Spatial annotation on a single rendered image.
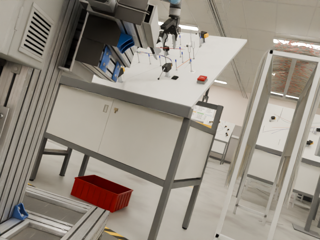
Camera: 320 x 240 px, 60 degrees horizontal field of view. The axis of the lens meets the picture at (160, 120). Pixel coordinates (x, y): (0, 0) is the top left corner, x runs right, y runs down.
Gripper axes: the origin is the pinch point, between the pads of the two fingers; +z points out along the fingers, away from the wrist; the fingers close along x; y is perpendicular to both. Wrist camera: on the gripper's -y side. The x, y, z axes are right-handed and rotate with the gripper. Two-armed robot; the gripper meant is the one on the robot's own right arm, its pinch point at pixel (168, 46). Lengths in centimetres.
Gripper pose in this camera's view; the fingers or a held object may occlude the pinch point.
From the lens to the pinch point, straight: 193.3
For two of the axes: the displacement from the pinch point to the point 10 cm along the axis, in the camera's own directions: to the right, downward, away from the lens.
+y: 5.4, -1.8, 8.2
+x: -8.3, -2.6, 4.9
